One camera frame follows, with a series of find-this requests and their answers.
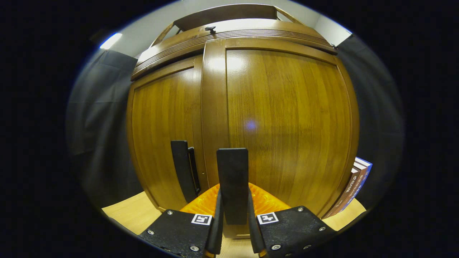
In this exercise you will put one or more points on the white-topped brown book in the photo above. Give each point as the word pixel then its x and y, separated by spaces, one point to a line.
pixel 340 200

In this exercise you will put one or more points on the black backdrop cloth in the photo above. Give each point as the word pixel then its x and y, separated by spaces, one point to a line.
pixel 100 118

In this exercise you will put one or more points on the blue book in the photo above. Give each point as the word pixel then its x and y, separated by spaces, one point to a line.
pixel 364 175

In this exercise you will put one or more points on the wooden double-door shoe cabinet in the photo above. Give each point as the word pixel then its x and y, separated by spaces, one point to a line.
pixel 226 12

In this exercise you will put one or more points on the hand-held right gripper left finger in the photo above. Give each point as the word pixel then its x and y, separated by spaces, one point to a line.
pixel 179 233

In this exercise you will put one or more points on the narrow ceiling light panel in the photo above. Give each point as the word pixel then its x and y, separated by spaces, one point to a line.
pixel 110 41

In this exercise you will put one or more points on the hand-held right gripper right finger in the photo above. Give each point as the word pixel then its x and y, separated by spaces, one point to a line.
pixel 290 233

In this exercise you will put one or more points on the wooden shoe cabinet door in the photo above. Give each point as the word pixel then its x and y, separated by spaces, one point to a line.
pixel 287 125
pixel 161 125

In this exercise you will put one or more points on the black drawer knob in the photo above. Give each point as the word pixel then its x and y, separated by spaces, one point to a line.
pixel 210 29

